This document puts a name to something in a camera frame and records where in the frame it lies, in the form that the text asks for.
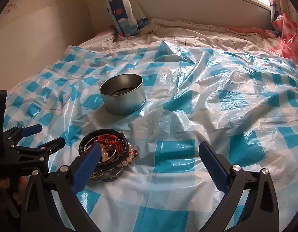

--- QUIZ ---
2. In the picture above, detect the blue checked plastic sheet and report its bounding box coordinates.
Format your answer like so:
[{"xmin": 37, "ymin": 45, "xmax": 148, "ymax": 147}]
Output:
[{"xmin": 3, "ymin": 41, "xmax": 298, "ymax": 232}]

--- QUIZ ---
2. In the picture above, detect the pile of bracelets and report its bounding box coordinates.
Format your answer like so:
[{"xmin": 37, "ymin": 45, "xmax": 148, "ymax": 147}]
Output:
[{"xmin": 79, "ymin": 129, "xmax": 129, "ymax": 170}]

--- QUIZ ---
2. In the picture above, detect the grey headboard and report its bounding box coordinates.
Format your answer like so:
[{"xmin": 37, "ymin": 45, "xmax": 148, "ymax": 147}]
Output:
[{"xmin": 136, "ymin": 0, "xmax": 272, "ymax": 29}]

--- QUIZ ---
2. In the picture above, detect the person's left hand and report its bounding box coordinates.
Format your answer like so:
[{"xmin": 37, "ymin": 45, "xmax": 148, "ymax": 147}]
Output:
[{"xmin": 9, "ymin": 176, "xmax": 28, "ymax": 206}]

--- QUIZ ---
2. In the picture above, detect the pink bead bracelet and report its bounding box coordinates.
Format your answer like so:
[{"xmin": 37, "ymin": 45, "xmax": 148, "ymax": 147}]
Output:
[{"xmin": 99, "ymin": 144, "xmax": 140, "ymax": 168}]

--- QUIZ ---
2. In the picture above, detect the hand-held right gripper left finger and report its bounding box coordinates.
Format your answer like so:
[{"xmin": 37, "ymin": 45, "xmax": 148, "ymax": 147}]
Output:
[{"xmin": 20, "ymin": 143, "xmax": 102, "ymax": 232}]

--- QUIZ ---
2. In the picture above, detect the grey patterned bangle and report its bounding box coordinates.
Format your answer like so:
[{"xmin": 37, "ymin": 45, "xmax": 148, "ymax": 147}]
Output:
[{"xmin": 101, "ymin": 167, "xmax": 125, "ymax": 182}]

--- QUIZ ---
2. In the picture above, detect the striped bed sheet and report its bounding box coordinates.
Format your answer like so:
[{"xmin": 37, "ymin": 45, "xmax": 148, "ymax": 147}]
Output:
[{"xmin": 74, "ymin": 18, "xmax": 282, "ymax": 56}]

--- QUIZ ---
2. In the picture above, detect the red cord bracelet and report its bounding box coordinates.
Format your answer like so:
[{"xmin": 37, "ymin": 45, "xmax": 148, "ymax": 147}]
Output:
[{"xmin": 97, "ymin": 135, "xmax": 125, "ymax": 150}]

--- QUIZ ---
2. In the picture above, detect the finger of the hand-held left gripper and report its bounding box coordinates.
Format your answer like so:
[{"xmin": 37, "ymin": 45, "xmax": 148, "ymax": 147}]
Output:
[
  {"xmin": 3, "ymin": 124, "xmax": 43, "ymax": 148},
  {"xmin": 10, "ymin": 137, "xmax": 66, "ymax": 161}
]

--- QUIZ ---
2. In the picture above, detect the round metal tin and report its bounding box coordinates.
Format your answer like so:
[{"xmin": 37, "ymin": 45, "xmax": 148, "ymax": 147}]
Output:
[{"xmin": 100, "ymin": 74, "xmax": 146, "ymax": 115}]

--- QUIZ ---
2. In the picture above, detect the pink cloth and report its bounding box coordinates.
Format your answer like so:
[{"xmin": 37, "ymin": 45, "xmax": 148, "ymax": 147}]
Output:
[{"xmin": 226, "ymin": 26, "xmax": 277, "ymax": 38}]

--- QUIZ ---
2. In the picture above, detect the pink checked plastic bag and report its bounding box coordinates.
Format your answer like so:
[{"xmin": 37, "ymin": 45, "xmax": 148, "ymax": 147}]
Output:
[{"xmin": 268, "ymin": 13, "xmax": 298, "ymax": 72}]

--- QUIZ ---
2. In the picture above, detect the brown bead bracelet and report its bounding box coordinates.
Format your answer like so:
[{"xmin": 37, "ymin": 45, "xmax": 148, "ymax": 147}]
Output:
[{"xmin": 88, "ymin": 170, "xmax": 111, "ymax": 180}]

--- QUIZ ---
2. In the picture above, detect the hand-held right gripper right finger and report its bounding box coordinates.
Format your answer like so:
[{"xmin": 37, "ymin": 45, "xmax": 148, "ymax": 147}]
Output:
[{"xmin": 198, "ymin": 141, "xmax": 280, "ymax": 232}]

